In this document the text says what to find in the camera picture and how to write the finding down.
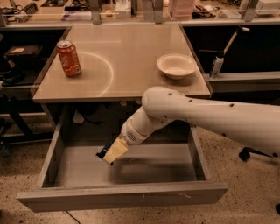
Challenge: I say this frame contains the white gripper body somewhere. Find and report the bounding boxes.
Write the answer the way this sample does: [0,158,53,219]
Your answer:
[121,119,145,145]

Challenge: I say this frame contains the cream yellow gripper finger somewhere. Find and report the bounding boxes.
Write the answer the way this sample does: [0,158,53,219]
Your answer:
[103,137,129,164]

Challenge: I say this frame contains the dark blue rxbar wrapper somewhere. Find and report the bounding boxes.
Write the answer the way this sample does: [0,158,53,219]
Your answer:
[96,140,114,160]

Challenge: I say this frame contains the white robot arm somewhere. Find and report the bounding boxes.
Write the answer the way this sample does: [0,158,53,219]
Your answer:
[101,87,280,164]

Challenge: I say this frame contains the open grey top drawer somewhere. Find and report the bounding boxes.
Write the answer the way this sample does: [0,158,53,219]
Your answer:
[16,105,229,213]

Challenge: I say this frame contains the white bowl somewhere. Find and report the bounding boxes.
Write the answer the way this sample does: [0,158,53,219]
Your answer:
[157,53,196,80]

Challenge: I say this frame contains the orange soda can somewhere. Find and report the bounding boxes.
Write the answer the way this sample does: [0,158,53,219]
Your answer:
[56,40,81,77]

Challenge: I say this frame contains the black office chair base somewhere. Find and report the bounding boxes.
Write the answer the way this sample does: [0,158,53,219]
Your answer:
[239,147,267,162]

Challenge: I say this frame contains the black bag on shelf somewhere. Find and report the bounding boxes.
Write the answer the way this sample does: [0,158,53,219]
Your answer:
[3,45,44,86]

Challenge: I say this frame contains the pink stacked bins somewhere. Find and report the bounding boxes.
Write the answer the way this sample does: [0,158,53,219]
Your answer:
[168,0,194,21]

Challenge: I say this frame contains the coiled spring cable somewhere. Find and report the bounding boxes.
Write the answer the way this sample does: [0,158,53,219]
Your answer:
[14,2,39,23]

